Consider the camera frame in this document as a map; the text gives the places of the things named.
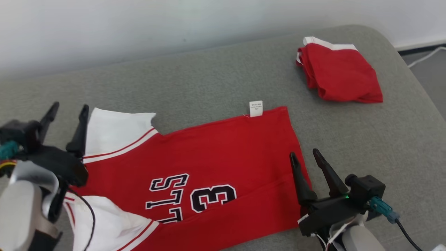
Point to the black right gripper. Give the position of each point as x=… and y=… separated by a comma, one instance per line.
x=331, y=212

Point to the dark skirting strip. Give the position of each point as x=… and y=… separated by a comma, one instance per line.
x=421, y=48

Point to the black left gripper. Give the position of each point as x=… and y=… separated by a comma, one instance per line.
x=59, y=164

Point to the red white basketball jersey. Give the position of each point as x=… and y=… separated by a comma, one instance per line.
x=226, y=157

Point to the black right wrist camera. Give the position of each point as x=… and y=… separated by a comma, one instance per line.
x=366, y=190

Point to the red shorts with white stripe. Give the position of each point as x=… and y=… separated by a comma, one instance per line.
x=341, y=73

